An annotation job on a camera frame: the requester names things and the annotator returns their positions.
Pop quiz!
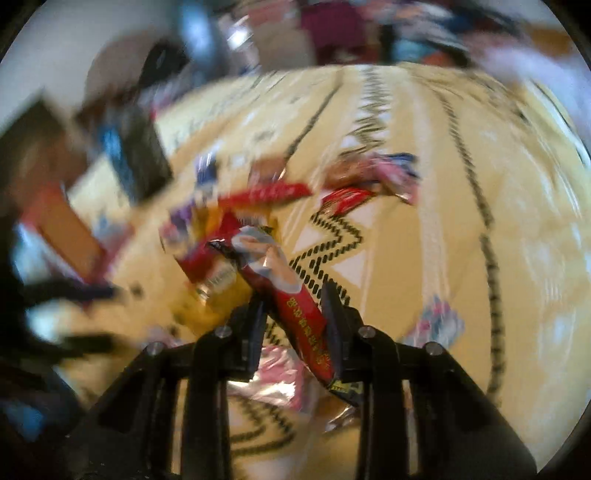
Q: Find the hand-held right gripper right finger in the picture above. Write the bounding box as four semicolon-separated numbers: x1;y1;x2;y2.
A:
321;281;539;480

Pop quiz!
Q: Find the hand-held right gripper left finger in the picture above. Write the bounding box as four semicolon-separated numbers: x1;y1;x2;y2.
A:
60;291;269;480

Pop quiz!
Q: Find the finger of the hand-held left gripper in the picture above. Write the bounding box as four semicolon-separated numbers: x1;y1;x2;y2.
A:
18;277;123;305
28;332;116;365

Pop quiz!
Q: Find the dark red snack bar packet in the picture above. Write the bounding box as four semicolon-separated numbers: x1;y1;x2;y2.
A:
205;226;365;407

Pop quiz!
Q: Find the scale-patterned purple teal packet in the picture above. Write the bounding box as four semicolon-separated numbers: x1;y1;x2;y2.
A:
411;298;465;352

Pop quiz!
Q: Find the brown orange box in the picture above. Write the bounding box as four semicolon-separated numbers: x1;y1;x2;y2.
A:
0;92;109;282

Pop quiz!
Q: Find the blue box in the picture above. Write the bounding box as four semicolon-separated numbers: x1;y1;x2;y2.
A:
0;397;51;439

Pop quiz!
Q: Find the small red snack packet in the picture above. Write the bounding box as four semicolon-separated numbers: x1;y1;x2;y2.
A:
318;187;377;217

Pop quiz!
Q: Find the purple snack packet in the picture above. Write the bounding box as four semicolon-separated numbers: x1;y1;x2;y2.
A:
159;208;204;252

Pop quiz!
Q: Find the long red snack packet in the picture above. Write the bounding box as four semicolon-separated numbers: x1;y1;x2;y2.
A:
217;182;312;208

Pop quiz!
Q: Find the glossy brown snack wrapper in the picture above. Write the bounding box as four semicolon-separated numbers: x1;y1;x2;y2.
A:
323;159;370;190

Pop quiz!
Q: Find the tall black box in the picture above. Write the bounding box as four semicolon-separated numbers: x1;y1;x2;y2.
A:
99;108;174;204

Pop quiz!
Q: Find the clear brown pastry packet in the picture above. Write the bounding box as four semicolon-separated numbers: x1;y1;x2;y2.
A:
249;159;287;183

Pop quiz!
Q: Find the small blue snack packet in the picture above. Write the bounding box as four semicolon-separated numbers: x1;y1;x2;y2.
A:
194;154;220;185

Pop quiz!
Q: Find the yellow patterned bedsheet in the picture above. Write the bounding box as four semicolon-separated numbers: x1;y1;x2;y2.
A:
60;62;591;467

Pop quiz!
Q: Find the pile of clothes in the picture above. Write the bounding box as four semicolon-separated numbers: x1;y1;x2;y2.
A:
365;0;490;65

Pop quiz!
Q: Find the maroon garment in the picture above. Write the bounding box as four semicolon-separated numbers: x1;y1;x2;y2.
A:
300;2;365;47

